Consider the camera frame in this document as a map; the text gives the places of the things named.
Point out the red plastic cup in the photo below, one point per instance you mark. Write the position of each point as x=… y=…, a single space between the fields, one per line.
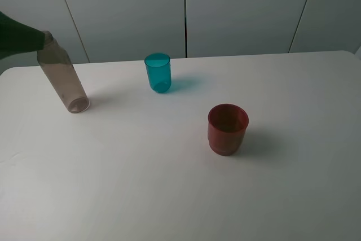
x=227 y=124

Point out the clear plastic water bottle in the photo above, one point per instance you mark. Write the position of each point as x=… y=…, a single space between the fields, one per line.
x=58 y=68

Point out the teal translucent plastic cup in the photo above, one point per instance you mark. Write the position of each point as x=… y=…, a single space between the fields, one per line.
x=159 y=72

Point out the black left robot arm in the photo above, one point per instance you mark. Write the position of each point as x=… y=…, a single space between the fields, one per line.
x=17 y=38

